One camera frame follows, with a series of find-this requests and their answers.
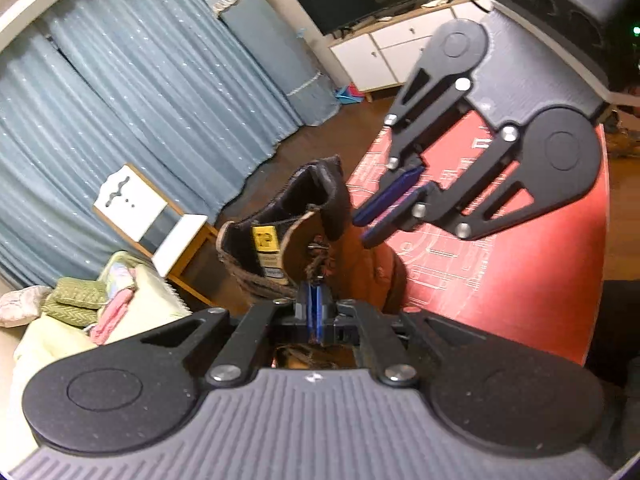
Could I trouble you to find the brown leather boot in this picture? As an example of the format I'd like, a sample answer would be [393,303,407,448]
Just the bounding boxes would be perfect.
[214,154,409,369]

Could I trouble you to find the dark brown shoelace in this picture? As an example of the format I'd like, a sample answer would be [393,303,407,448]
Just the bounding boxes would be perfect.
[305,242,333,284]

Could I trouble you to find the white tv cabinet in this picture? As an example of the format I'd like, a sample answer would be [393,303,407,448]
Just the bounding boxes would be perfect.
[330,0,492,100]

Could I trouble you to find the pink folded cloth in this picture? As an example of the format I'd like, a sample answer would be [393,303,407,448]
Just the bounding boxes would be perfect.
[90,288,134,346]

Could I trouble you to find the green patterned cushion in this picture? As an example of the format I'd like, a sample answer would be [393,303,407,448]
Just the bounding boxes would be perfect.
[52,278,107,310]
[42,296,98,328]

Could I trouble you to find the green covered sofa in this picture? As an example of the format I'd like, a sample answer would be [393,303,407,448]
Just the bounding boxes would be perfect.
[9,252,191,402]

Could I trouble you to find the light blue folded cloth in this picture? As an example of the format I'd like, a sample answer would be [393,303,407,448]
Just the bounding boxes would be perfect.
[103,262,136,297]

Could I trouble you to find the red printed cardboard sheet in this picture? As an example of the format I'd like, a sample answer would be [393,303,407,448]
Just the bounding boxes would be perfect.
[344,109,612,366]

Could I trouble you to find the grey pillow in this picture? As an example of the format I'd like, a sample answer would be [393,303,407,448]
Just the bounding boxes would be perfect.
[0,285,52,328]

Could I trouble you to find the blue covered standing appliance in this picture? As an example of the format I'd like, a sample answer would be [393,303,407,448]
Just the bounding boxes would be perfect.
[205,0,341,126]

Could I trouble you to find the white wooden chair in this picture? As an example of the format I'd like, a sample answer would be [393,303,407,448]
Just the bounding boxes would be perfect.
[93,164,218,307]

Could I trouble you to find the blue curtain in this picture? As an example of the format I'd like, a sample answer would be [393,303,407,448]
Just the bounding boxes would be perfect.
[1,0,302,288]

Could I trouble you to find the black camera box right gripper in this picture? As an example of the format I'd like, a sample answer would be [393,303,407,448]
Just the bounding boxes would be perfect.
[495,0,639,92]

